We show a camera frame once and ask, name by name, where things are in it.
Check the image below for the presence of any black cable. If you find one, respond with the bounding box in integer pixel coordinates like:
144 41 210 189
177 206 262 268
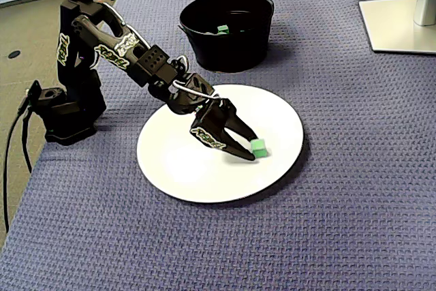
20 106 34 173
2 99 35 234

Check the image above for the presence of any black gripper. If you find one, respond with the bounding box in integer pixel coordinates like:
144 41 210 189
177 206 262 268
166 72 259 162

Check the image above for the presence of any white round plate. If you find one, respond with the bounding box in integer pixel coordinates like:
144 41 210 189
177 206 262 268
136 83 305 204

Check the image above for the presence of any blue woven mat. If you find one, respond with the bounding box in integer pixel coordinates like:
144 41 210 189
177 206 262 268
0 0 436 291

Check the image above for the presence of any white monitor stand base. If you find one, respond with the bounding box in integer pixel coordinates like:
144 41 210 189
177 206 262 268
358 0 436 55

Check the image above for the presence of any white servo wire loop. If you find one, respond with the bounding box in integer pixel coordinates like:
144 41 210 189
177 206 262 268
172 79 222 101

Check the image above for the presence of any black round bowl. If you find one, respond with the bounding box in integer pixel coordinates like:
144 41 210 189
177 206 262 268
177 0 275 74

